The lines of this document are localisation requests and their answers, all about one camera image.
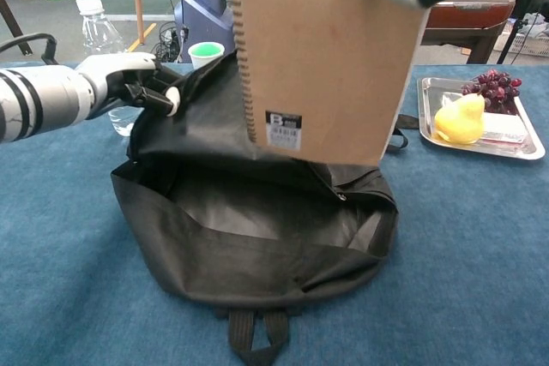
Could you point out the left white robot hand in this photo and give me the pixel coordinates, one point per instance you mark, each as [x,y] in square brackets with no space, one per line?
[111,72]

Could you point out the brown spiral notebook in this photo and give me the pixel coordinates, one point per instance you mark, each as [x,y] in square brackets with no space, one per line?
[326,61]

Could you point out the black fabric backpack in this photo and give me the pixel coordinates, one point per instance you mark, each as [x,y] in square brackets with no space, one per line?
[257,263]

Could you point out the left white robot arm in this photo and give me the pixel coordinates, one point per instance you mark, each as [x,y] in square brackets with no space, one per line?
[43,100]

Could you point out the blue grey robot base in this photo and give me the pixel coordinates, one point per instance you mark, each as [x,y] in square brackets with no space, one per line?
[201,10]

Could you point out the clear plastic water bottle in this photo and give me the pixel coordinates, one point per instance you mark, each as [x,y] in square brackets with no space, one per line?
[96,31]

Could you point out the brown wooden table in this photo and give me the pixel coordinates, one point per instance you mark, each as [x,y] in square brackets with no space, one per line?
[467,19]

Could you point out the black tripod stand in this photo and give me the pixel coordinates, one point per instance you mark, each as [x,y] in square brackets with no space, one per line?
[517,25]

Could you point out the paper cup with green inside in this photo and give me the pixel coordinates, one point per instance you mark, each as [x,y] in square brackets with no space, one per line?
[206,55]

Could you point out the white plastic basket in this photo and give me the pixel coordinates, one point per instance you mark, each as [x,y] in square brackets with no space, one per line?
[532,46]

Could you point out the purple grape bunch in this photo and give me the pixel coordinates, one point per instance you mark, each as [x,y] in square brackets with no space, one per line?
[499,85]

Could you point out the white rectangular block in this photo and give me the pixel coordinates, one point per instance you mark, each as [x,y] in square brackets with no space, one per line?
[504,126]

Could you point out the steel rectangular tray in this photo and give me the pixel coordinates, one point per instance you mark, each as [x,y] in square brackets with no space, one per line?
[527,147]

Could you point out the blue table mat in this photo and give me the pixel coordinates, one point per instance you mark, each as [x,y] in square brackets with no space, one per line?
[450,233]

